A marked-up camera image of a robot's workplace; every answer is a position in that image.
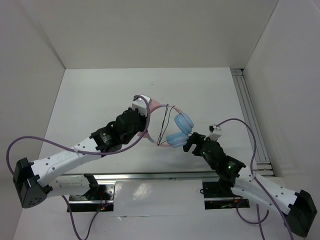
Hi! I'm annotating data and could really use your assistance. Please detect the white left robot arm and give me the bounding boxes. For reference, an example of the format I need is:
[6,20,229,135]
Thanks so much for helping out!
[13,108,151,209]

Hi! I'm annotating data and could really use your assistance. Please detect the aluminium rail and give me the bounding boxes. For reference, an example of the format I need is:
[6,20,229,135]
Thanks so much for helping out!
[57,170,227,182]
[230,68,274,176]

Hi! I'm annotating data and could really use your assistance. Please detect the aluminium rail right side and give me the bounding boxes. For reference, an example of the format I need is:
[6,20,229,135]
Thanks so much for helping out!
[230,68,274,176]

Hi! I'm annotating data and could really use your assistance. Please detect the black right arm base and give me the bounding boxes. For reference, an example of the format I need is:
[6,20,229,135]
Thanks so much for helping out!
[199,181,250,210]

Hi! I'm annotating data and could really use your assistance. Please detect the pink and blue cat headphones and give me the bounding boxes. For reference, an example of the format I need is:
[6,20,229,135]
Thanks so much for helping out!
[138,98,194,148]

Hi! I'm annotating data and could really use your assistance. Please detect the aluminium rail front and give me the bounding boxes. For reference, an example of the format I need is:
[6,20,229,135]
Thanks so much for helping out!
[57,170,227,182]

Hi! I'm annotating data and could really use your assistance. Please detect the thin black headphone cable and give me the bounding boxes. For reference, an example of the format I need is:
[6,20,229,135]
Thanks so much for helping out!
[156,104,176,147]

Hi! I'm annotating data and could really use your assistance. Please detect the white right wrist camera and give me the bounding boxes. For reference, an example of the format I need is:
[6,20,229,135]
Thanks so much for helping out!
[205,124,222,141]

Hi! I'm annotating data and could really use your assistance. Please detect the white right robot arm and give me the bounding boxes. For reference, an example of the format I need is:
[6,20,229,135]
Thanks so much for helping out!
[183,132,318,238]

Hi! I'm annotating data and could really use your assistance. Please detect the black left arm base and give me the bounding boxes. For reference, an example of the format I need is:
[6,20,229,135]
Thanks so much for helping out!
[68,173,116,213]

